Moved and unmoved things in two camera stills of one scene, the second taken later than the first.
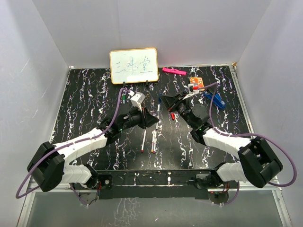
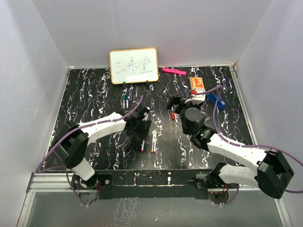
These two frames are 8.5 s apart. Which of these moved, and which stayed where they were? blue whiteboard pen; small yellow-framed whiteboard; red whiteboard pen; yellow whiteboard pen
Moved: blue whiteboard pen
Stayed: red whiteboard pen; yellow whiteboard pen; small yellow-framed whiteboard
